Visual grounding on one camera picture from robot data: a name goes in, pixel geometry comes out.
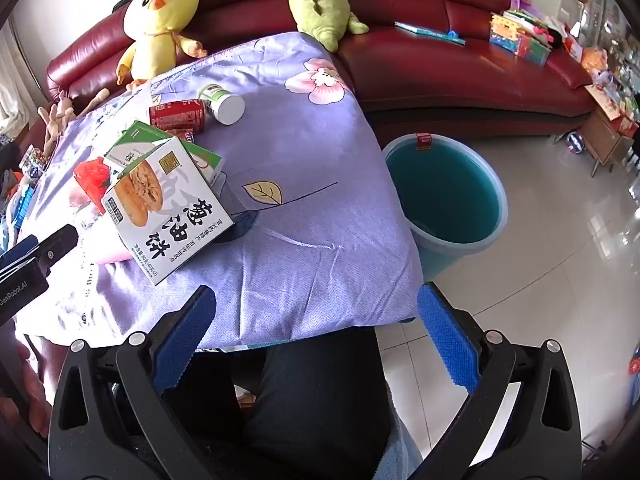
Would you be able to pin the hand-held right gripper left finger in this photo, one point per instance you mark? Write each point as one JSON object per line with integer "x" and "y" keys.
{"x": 184, "y": 342}

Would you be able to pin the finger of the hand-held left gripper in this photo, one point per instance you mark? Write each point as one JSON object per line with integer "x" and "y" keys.
{"x": 56, "y": 247}
{"x": 19, "y": 250}

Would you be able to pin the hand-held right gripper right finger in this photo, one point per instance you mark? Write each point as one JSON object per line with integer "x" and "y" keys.
{"x": 447, "y": 342}

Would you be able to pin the white paper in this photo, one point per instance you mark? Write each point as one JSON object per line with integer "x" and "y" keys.
{"x": 165, "y": 210}

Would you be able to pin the blue plastic bin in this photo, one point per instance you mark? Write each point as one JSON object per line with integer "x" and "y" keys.
{"x": 440, "y": 195}

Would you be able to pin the red soda can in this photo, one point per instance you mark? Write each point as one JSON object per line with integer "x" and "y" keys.
{"x": 175, "y": 115}

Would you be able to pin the person's left hand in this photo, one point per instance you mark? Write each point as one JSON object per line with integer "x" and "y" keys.
{"x": 27, "y": 385}

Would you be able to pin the blue denim cloth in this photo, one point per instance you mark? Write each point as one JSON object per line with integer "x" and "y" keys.
{"x": 400, "y": 455}

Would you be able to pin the beige plush toy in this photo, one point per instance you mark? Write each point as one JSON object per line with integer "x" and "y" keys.
{"x": 55, "y": 120}

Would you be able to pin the green and white carton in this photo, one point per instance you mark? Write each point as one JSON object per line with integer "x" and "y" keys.
{"x": 145, "y": 137}

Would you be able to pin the person's black trouser leg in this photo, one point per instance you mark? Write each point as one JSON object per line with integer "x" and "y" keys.
{"x": 310, "y": 410}

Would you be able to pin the purple floral cloth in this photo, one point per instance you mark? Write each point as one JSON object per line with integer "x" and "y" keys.
{"x": 310, "y": 160}

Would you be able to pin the yellow chick plush toy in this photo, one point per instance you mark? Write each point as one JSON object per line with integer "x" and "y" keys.
{"x": 155, "y": 45}

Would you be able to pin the blue and white ball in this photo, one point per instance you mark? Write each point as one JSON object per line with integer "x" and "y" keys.
{"x": 575, "y": 141}

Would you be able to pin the wooden cabinet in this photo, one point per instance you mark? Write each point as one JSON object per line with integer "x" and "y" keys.
{"x": 605, "y": 135}

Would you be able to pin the blue book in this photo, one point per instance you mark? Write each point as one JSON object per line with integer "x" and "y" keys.
{"x": 425, "y": 31}

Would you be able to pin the orange stuffed toy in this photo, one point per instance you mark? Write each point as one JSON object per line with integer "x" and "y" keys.
{"x": 594, "y": 60}

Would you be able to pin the red leather sofa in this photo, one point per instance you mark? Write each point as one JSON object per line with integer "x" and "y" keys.
{"x": 425, "y": 25}

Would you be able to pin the green dinosaur plush toy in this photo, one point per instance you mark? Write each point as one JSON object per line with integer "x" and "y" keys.
{"x": 320, "y": 10}

